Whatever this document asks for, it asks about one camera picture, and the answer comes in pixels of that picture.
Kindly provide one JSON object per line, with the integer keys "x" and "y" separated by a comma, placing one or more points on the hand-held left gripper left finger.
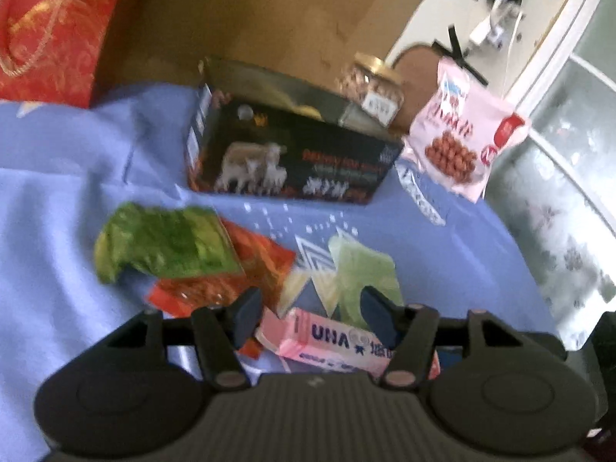
{"x": 248, "y": 313}

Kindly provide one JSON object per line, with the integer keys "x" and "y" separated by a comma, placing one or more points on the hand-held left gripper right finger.
{"x": 378, "y": 313}

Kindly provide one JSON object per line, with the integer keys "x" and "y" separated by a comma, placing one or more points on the light green snack packet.
{"x": 361, "y": 269}

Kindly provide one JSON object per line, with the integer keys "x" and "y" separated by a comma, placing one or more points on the red orange snack packet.
{"x": 260, "y": 260}

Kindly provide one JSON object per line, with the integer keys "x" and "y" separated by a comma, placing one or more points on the pink candy box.
{"x": 327, "y": 339}

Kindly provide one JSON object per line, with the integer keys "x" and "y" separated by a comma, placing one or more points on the dark green snack packet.
{"x": 168, "y": 240}

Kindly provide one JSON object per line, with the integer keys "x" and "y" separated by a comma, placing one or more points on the black sheep print box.
{"x": 308, "y": 154}

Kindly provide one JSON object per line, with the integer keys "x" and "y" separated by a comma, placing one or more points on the pink fried twist snack bag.
{"x": 452, "y": 139}

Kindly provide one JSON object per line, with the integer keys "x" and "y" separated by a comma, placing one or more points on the white floral curtain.
{"x": 563, "y": 231}

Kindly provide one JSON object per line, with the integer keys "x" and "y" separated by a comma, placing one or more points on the glass nut jar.
{"x": 373, "y": 89}

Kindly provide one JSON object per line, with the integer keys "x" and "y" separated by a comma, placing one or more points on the blue printed blanket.
{"x": 57, "y": 178}

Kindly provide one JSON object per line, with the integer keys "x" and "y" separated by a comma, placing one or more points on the brown chair back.
{"x": 418, "y": 65}

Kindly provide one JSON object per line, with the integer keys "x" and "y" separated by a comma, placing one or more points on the wooden headboard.
{"x": 269, "y": 14}

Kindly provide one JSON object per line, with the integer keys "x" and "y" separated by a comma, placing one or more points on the red gift bag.
{"x": 53, "y": 33}

